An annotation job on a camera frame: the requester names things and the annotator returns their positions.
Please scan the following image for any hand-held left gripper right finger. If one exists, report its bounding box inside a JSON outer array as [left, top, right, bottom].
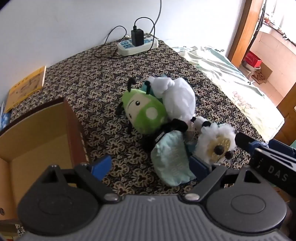
[[185, 156, 262, 202]]

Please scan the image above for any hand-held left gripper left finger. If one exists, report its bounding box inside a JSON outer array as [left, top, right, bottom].
[[44, 155, 121, 203]]

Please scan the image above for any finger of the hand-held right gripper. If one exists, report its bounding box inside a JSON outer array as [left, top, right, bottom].
[[235, 133, 269, 152]]

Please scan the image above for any white fluffy plush toy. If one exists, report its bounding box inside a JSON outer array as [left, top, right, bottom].
[[193, 123, 237, 165]]

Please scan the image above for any light blue soft packet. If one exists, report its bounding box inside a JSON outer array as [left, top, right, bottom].
[[151, 130, 197, 186]]

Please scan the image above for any light green quilt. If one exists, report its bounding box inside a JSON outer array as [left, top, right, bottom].
[[171, 45, 285, 142]]

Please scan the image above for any small brown cardboard box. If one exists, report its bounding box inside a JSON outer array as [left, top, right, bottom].
[[252, 66, 273, 85]]

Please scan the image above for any green round plush toy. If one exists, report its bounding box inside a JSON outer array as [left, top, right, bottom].
[[117, 77, 169, 135]]

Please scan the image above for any white crumpled bag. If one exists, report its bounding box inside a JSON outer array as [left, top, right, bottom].
[[148, 76, 196, 122]]

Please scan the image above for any red box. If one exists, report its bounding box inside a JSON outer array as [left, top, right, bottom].
[[242, 52, 263, 69]]

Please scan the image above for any brown floral patterned blanket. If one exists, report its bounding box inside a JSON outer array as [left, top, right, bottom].
[[9, 39, 266, 195]]

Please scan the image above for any blue white patterned item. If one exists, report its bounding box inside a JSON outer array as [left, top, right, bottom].
[[0, 102, 11, 130]]

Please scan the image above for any yellow book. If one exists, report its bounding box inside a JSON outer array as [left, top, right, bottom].
[[4, 65, 47, 114]]

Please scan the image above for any white power strip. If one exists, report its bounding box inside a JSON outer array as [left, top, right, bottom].
[[117, 35, 159, 56]]

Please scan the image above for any black charger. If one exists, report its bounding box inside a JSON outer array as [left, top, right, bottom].
[[131, 29, 144, 47]]

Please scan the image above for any wooden door frame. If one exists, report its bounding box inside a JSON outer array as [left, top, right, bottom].
[[228, 0, 264, 67]]

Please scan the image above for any black charger cable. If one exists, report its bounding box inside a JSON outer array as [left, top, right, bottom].
[[94, 17, 156, 62]]

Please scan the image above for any grey power cable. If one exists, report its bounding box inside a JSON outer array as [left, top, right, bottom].
[[148, 0, 162, 39]]

